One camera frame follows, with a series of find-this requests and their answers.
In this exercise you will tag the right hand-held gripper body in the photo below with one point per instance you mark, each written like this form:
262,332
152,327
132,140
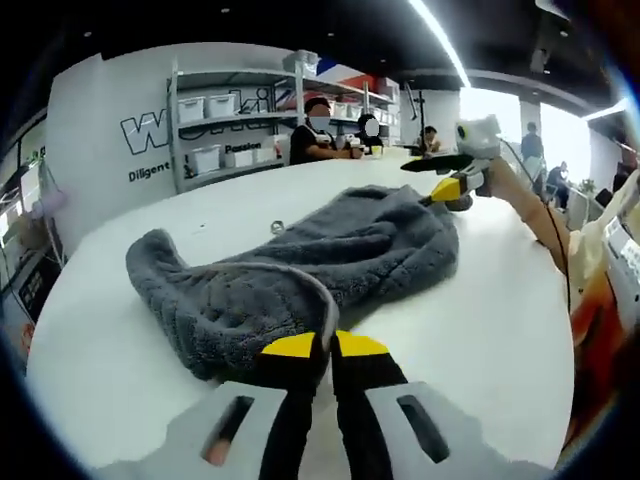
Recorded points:
480,135

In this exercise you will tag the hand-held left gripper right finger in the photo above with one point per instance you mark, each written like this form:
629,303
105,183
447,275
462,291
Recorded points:
360,380

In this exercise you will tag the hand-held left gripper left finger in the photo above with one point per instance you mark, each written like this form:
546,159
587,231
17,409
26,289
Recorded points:
285,400

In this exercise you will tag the grey towel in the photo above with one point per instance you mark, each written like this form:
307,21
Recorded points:
350,250

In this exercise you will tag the black tripod stand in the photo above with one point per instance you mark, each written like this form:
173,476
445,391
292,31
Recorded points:
422,115

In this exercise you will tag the white ceiling light strip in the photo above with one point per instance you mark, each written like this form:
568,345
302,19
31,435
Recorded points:
453,50
605,111

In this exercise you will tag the grey metal shelving rack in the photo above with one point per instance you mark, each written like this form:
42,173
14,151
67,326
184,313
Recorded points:
225,176
350,91

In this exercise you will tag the small potted plant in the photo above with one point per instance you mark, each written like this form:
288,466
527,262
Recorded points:
588,186

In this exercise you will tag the white ceiling air conditioner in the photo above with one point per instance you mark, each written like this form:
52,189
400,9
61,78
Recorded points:
550,7

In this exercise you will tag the clear storage bin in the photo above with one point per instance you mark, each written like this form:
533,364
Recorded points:
301,62

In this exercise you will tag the white chest device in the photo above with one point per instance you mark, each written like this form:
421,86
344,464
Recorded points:
625,260

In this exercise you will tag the red orange cloth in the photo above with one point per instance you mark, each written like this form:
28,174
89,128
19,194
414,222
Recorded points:
595,320

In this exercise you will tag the small white storage bin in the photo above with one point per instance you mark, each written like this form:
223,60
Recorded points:
243,159

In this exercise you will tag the black sign panel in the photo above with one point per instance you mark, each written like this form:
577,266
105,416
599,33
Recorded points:
37,287

